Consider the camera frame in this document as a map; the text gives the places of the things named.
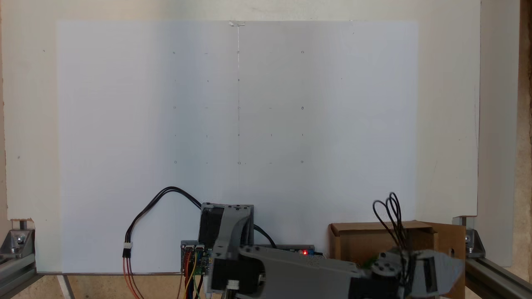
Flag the aluminium profile post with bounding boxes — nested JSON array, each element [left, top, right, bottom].
[[0, 251, 39, 299], [465, 257, 532, 299]]

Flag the metal corner bracket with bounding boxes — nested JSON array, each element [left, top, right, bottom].
[[452, 216, 486, 259], [0, 219, 36, 266]]

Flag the brown cardboard box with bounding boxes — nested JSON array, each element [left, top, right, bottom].
[[328, 220, 467, 299]]

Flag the black servo cable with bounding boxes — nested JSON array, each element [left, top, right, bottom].
[[373, 192, 417, 266], [253, 224, 277, 249]]

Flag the multicoloured jumper wires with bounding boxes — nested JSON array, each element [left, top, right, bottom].
[[177, 249, 208, 299]]

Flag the orange red wire bundle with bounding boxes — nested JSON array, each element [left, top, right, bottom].
[[122, 248, 145, 299]]

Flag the controller board with jumper wires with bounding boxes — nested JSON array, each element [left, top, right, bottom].
[[181, 241, 213, 275]]

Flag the black cable with white connector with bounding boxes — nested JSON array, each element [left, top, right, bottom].
[[123, 187, 203, 250]]

